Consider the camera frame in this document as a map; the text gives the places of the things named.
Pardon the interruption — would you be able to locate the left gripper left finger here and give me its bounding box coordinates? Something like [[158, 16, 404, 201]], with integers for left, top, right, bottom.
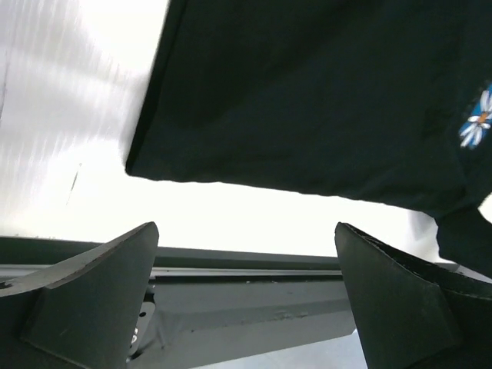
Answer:
[[1, 222, 159, 369]]

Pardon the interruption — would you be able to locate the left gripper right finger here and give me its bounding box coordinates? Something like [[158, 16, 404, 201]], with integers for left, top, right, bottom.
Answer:
[[334, 223, 491, 369]]

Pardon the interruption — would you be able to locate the black daisy print t-shirt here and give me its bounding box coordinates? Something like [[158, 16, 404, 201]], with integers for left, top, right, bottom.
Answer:
[[125, 1, 491, 276]]

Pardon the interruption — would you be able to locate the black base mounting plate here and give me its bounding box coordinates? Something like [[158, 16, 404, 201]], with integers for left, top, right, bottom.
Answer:
[[1, 238, 358, 368]]

